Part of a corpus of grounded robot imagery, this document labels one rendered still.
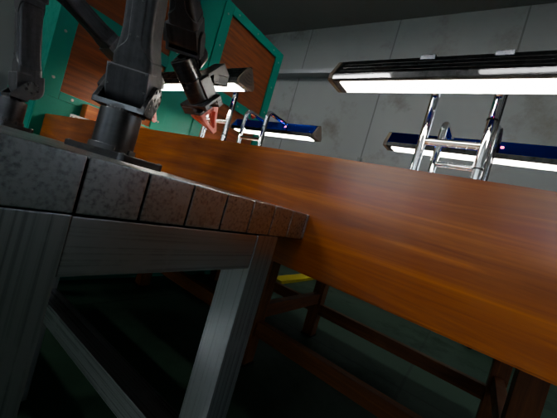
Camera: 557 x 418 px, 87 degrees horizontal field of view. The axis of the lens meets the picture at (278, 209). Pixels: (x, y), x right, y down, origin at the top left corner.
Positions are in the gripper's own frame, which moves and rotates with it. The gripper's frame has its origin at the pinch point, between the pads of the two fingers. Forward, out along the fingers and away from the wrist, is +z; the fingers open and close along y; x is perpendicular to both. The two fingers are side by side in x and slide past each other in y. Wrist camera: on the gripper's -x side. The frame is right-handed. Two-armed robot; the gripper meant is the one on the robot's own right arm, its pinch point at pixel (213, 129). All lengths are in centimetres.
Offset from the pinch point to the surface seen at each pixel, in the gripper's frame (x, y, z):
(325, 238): 22, -50, -2
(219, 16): -98, 92, -7
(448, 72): -28, -53, -5
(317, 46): -329, 178, 92
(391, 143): -62, -27, 40
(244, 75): -29.1, 12.3, -2.5
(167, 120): -33, 90, 26
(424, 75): -27, -48, -4
